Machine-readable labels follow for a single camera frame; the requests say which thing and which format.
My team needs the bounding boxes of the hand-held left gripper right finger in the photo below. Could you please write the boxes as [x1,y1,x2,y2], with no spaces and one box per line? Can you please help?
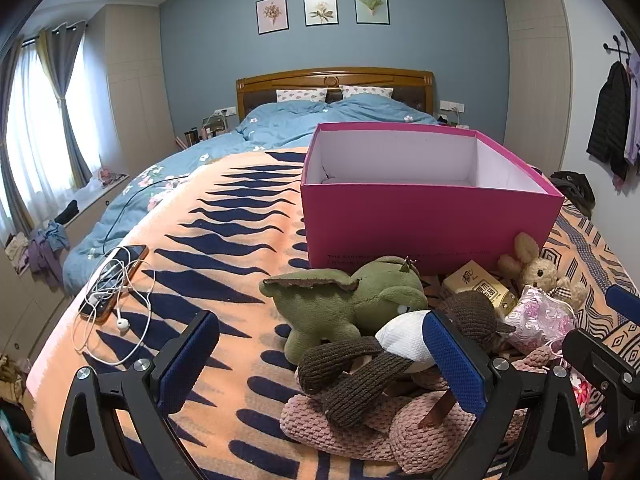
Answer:
[422,309,588,480]

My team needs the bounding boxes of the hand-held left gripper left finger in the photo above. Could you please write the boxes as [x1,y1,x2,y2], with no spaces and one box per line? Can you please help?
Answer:
[54,310,221,480]

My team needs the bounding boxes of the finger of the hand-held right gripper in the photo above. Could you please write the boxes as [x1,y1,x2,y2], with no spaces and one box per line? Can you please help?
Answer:
[605,285,640,328]
[561,329,640,466]

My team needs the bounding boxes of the pink floral tissue packet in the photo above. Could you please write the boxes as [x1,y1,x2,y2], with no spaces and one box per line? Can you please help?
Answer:
[570,367,603,421]

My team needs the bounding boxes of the gold tissue packet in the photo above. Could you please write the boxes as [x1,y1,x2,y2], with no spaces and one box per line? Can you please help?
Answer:
[440,260,518,317]

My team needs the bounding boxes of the pink floral drawstring pouch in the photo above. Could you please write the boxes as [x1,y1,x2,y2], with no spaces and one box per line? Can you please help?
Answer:
[504,285,576,356]

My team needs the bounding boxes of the small tan teddy bear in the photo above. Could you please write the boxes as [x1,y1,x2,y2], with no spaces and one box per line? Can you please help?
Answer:
[497,232,588,311]

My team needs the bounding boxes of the pink and brown knitted plush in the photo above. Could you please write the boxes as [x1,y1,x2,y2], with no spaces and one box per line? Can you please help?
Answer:
[280,290,551,476]

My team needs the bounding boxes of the green plush toy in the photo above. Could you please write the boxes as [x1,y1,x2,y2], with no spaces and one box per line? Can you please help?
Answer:
[259,256,430,365]

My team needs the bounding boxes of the pink cardboard box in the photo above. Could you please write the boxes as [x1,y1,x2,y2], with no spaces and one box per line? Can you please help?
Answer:
[300,122,566,277]

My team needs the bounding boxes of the smartphone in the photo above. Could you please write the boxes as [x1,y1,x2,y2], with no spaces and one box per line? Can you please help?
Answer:
[79,244,150,322]

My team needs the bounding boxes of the pile of dark clothes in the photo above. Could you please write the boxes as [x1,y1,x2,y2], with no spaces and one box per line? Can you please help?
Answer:
[550,171,597,221]

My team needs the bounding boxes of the orange patterned blanket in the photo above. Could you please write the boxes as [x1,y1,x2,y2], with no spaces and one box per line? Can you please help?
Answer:
[25,147,636,480]

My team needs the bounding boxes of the purple clothes heap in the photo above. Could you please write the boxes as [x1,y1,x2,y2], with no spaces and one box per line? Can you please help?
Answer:
[27,220,71,281]

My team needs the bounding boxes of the purple jacket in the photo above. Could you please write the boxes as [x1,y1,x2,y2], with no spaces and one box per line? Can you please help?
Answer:
[622,50,640,176]

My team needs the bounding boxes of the window bench cabinet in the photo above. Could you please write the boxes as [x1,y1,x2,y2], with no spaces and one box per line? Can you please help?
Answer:
[0,175,131,361]

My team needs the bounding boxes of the black puffer jacket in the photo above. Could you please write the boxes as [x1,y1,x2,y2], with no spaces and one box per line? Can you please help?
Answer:
[586,60,632,183]

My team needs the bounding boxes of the beige wardrobe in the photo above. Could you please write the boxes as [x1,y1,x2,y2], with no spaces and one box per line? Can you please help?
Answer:
[501,0,573,176]
[85,4,176,176]

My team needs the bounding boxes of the grey curtain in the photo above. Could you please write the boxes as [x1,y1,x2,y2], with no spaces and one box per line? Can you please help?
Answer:
[0,40,36,241]
[37,20,93,191]

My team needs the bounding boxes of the blue floral duvet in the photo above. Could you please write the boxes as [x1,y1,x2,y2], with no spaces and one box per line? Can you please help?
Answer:
[62,97,441,296]

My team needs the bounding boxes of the white spotted pillow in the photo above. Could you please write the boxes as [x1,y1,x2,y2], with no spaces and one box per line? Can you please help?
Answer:
[276,88,328,103]
[340,86,394,101]

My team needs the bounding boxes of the wooden bed headboard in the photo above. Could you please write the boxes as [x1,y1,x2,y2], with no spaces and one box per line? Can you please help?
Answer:
[236,66,435,123]

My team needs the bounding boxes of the framed brown flower picture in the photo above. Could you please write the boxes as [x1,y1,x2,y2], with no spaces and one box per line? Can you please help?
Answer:
[255,0,290,36]

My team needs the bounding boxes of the framed green leaf picture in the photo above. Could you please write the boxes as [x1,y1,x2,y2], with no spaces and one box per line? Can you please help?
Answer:
[353,0,389,25]

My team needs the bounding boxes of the framed white flower picture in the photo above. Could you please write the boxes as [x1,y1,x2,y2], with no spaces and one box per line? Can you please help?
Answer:
[303,0,338,27]

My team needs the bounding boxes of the white wired earphones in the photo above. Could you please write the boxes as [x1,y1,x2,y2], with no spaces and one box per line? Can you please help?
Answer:
[72,246,153,365]

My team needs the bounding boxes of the black cable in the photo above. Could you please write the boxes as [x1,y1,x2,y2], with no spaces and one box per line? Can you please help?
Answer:
[102,175,191,256]

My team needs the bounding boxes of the black wall coat rack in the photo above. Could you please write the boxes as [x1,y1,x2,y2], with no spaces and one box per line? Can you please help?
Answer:
[602,30,638,66]

